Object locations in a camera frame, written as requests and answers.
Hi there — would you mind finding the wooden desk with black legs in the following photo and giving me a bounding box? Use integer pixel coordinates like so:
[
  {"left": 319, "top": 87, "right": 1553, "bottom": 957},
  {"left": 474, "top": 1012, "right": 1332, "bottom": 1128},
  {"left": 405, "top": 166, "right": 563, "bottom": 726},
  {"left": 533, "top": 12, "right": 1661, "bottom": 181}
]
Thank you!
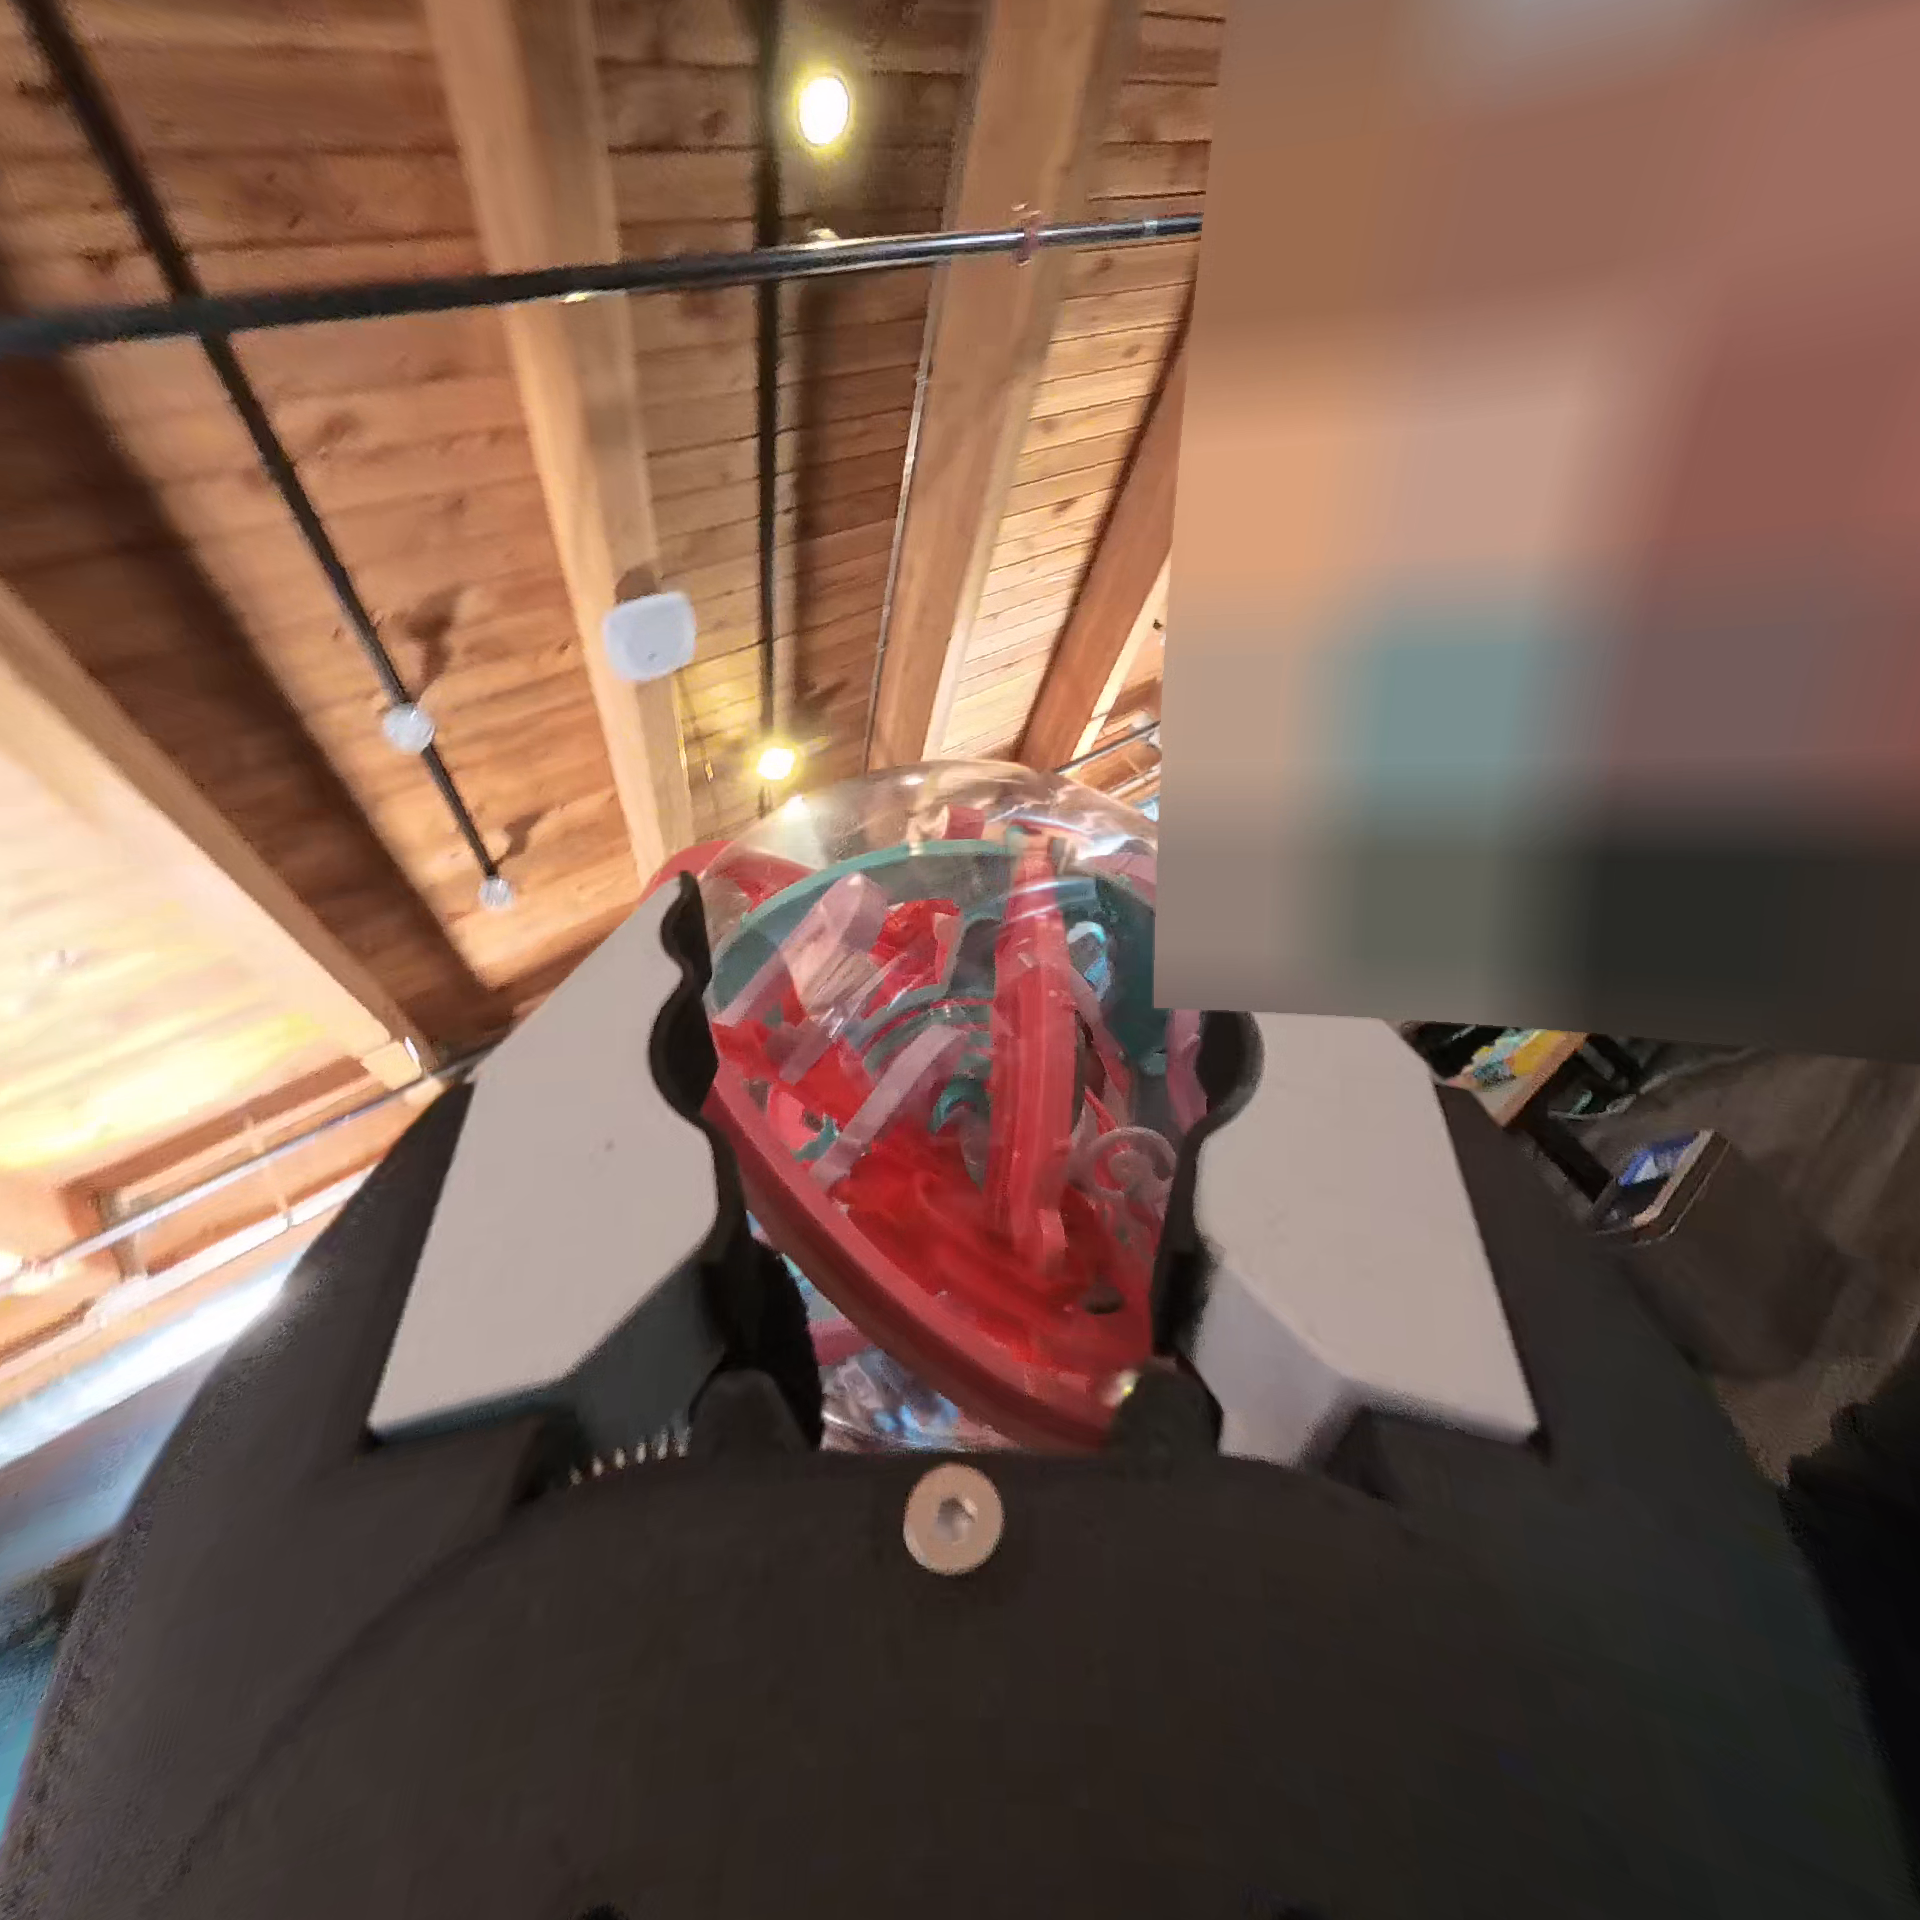
[{"left": 1435, "top": 1025, "right": 1595, "bottom": 1129}]

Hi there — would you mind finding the black ceiling pipe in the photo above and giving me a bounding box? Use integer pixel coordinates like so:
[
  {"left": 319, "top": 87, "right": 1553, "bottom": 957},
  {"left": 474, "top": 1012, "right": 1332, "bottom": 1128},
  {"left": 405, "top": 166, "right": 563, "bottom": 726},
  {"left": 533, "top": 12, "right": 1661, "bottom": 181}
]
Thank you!
[{"left": 0, "top": 215, "right": 1205, "bottom": 361}]

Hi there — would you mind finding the white ceiling device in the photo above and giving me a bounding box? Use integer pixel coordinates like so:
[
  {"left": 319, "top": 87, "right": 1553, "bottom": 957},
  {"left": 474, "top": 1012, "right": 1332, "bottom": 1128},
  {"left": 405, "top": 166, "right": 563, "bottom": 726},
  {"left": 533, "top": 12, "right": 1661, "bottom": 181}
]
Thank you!
[{"left": 599, "top": 589, "right": 702, "bottom": 686}]

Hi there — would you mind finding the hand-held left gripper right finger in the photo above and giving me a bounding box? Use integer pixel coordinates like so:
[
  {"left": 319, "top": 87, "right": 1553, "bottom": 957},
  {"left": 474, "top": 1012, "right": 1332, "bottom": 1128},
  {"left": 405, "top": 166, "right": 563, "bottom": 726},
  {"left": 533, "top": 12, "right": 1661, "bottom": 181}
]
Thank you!
[{"left": 1145, "top": 1012, "right": 1542, "bottom": 1467}]

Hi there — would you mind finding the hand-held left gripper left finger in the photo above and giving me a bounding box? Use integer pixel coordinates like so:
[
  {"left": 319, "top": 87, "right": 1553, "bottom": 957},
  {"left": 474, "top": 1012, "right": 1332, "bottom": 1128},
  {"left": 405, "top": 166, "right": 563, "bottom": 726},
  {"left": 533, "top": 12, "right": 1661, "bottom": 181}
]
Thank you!
[{"left": 366, "top": 872, "right": 785, "bottom": 1446}]

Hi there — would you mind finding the black track light rail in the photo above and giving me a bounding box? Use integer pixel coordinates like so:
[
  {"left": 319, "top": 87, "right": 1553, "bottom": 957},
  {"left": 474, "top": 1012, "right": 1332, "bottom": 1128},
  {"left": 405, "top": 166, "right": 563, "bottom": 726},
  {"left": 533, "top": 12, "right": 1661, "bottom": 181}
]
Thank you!
[{"left": 25, "top": 0, "right": 520, "bottom": 913}]

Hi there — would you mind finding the clear maze ball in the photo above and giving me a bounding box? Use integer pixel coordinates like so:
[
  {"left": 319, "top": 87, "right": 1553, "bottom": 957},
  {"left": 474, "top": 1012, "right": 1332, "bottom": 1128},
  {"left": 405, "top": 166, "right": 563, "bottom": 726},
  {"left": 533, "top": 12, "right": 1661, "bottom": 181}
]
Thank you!
[{"left": 659, "top": 760, "right": 1212, "bottom": 1458}]

